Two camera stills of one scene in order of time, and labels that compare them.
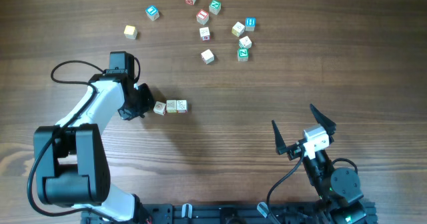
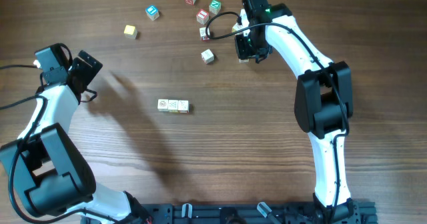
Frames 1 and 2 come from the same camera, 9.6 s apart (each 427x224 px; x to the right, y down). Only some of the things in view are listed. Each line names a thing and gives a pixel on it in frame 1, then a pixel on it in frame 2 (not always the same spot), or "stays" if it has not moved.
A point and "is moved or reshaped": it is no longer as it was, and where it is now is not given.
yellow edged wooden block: x=171 y=106 stays
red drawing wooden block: x=159 y=108 is moved or reshaped
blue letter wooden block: x=153 y=13 stays
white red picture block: x=205 y=34 stays
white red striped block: x=181 y=106 stays
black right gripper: x=293 y=150 to x=243 y=53
